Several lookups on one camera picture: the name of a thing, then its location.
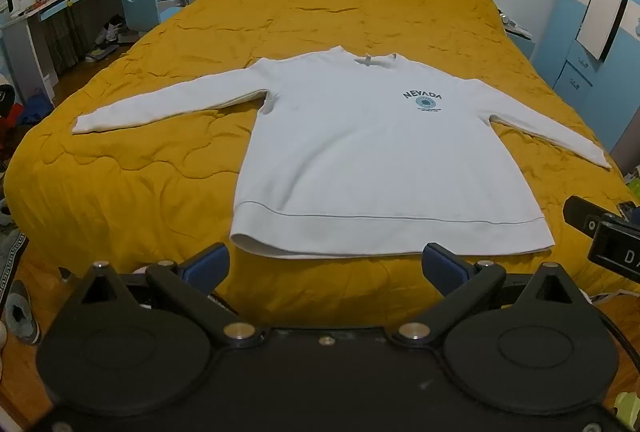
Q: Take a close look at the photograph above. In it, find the white printed sweatshirt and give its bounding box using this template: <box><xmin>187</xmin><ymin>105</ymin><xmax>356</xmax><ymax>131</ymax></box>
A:
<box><xmin>71</xmin><ymin>45</ymin><xmax>613</xmax><ymax>260</ymax></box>

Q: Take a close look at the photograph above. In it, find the red and black cloth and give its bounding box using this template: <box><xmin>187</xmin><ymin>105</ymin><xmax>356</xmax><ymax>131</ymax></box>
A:
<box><xmin>0</xmin><ymin>84</ymin><xmax>25</xmax><ymax>154</ymax></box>

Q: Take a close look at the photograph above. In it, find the yellow quilted bed cover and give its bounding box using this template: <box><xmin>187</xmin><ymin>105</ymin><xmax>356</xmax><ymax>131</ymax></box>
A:
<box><xmin>2</xmin><ymin>0</ymin><xmax>640</xmax><ymax>330</ymax></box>

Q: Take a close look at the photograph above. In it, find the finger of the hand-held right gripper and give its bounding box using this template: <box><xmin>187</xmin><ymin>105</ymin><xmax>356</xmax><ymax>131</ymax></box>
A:
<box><xmin>562</xmin><ymin>196</ymin><xmax>608</xmax><ymax>233</ymax></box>

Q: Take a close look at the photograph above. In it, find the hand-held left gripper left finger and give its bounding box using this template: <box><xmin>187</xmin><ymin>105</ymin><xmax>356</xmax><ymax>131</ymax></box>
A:
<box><xmin>69</xmin><ymin>242</ymin><xmax>267</xmax><ymax>349</ymax></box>

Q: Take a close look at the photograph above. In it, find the nightstand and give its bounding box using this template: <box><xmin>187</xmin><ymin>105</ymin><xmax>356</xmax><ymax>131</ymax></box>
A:
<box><xmin>497</xmin><ymin>7</ymin><xmax>537</xmax><ymax>59</ymax></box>

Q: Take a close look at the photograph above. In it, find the white sneaker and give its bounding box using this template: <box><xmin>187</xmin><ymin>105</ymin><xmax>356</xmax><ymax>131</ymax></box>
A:
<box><xmin>95</xmin><ymin>14</ymin><xmax>137</xmax><ymax>48</ymax></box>
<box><xmin>84</xmin><ymin>44</ymin><xmax>121</xmax><ymax>63</ymax></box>

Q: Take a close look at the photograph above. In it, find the grey sneaker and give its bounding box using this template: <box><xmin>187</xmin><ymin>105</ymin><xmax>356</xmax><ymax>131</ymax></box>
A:
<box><xmin>4</xmin><ymin>279</ymin><xmax>44</xmax><ymax>346</ymax></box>

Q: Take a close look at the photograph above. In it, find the blue wardrobe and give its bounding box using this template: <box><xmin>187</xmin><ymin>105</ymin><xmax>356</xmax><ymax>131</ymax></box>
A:
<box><xmin>530</xmin><ymin>0</ymin><xmax>640</xmax><ymax>153</ymax></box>

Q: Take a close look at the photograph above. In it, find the patterned rug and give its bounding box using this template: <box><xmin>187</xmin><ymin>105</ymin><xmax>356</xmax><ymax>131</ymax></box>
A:
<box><xmin>0</xmin><ymin>226</ymin><xmax>32</xmax><ymax>295</ymax></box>

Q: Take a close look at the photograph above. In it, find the blue cloth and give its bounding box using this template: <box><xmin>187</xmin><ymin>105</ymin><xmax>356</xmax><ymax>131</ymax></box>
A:
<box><xmin>22</xmin><ymin>89</ymin><xmax>54</xmax><ymax>124</ymax></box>

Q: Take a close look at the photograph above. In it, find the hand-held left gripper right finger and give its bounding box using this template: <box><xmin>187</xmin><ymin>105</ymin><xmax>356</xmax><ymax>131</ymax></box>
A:
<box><xmin>391</xmin><ymin>242</ymin><xmax>590</xmax><ymax>349</ymax></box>

